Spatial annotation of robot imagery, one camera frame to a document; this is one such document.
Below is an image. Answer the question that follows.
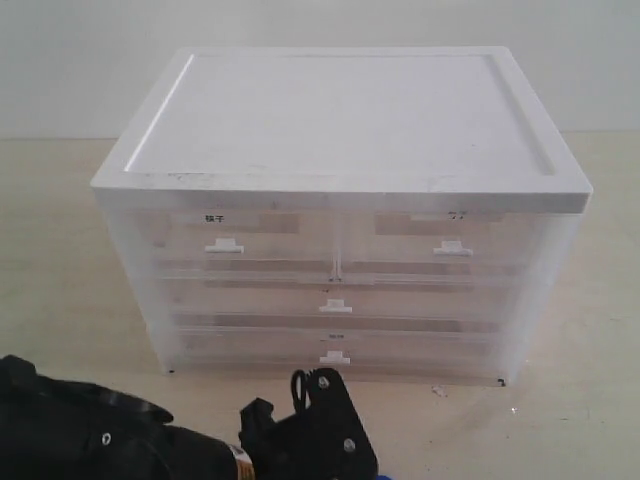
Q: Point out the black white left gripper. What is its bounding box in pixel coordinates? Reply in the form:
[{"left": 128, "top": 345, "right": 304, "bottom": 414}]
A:
[{"left": 239, "top": 368, "right": 378, "bottom": 480}]

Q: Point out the wide clear drawer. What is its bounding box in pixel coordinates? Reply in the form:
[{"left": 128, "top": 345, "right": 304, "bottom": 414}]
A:
[
  {"left": 167, "top": 314, "right": 502, "bottom": 376},
  {"left": 159, "top": 277, "right": 512, "bottom": 320}
]

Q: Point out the white translucent drawer cabinet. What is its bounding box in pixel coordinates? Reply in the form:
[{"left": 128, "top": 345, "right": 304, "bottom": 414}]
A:
[{"left": 91, "top": 47, "right": 593, "bottom": 386}]

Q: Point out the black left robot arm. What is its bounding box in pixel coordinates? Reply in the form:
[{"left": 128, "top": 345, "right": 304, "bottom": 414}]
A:
[{"left": 1, "top": 355, "right": 379, "bottom": 480}]

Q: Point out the top right small drawer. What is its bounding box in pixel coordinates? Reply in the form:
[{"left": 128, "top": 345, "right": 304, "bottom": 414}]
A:
[{"left": 341, "top": 213, "right": 533, "bottom": 277}]

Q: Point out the small drawer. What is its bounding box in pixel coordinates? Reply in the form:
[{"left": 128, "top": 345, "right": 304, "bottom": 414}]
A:
[
  {"left": 341, "top": 213, "right": 533, "bottom": 277},
  {"left": 145, "top": 210, "right": 340, "bottom": 283}
]

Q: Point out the top left small drawer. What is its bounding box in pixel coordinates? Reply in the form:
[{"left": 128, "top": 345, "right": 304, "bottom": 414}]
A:
[{"left": 145, "top": 210, "right": 340, "bottom": 283}]

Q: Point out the small white debris bit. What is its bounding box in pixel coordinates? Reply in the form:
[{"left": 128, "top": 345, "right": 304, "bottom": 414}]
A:
[{"left": 431, "top": 385, "right": 447, "bottom": 398}]

